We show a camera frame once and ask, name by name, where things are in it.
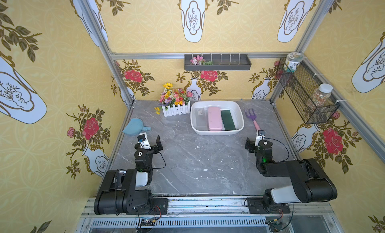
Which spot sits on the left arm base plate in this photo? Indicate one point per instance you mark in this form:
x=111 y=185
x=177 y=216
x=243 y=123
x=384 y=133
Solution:
x=157 y=206

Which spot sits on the green pencil case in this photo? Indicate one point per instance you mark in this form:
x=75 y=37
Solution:
x=227 y=120

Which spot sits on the aluminium front rail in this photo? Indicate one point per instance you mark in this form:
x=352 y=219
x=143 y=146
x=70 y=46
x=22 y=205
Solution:
x=218 y=212

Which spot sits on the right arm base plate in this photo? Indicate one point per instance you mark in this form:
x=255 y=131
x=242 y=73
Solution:
x=255 y=206

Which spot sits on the flowers in white fence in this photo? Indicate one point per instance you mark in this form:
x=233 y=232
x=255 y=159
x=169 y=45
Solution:
x=174 y=101

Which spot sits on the black wire basket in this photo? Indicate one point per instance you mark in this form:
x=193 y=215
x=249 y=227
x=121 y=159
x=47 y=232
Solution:
x=300 y=86

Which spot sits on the purple garden fork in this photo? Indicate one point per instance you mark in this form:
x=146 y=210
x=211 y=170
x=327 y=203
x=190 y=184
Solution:
x=251 y=114

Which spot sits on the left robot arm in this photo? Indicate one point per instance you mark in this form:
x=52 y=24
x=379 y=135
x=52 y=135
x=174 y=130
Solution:
x=120 y=191

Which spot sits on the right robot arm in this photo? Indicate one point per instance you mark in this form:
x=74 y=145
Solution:
x=309 y=182

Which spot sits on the white plastic storage box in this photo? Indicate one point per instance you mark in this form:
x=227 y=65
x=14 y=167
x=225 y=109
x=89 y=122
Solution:
x=223 y=105

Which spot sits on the patterned tin jar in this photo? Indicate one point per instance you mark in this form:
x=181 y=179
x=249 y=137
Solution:
x=293 y=60

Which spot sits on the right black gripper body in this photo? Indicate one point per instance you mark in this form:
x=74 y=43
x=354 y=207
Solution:
x=256 y=147

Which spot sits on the small circuit board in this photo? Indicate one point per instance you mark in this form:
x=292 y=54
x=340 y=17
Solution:
x=147 y=222

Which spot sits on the clear pencil case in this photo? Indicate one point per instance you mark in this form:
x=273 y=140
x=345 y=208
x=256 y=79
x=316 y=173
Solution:
x=201 y=119

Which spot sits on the grey wall shelf tray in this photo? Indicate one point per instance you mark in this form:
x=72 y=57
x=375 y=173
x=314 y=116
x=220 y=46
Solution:
x=221 y=62

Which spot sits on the glass jar white lid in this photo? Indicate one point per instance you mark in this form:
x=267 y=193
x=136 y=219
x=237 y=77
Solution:
x=320 y=96

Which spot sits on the pink flowers in tray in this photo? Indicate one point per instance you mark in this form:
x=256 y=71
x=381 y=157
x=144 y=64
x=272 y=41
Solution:
x=199 y=60

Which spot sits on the pink pencil case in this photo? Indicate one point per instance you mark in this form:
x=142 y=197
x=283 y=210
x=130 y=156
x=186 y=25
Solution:
x=214 y=119

